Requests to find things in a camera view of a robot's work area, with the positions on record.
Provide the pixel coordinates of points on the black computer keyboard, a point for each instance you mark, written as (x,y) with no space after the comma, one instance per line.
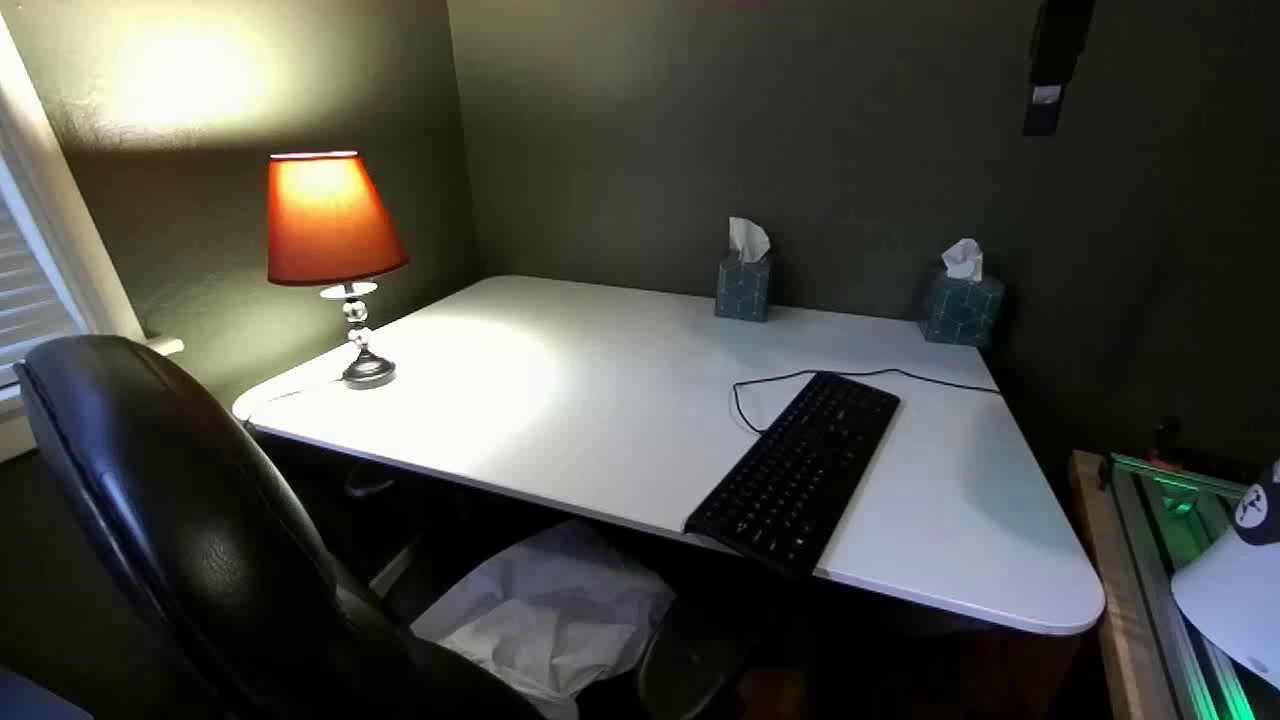
(796,469)

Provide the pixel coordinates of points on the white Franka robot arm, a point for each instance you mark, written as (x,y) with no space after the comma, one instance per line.
(1243,603)

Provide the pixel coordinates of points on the teal patterned tissue box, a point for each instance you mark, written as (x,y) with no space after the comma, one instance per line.
(743,287)
(957,309)

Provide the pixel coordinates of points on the white plastic trash bag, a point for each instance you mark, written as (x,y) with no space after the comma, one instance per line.
(546,614)

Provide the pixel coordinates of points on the orange shade table lamp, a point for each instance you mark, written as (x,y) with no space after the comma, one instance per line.
(334,223)

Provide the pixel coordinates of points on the black leather office chair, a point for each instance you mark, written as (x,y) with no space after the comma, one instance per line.
(175,504)

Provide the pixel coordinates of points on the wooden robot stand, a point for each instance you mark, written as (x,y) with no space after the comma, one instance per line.
(1112,603)

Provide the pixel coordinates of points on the white window blinds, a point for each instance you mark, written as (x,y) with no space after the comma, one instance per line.
(25,301)

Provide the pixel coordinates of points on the metal rail with green light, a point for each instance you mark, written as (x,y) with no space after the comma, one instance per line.
(1160,585)

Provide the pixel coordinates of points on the white window frame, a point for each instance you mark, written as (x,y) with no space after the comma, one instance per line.
(81,254)

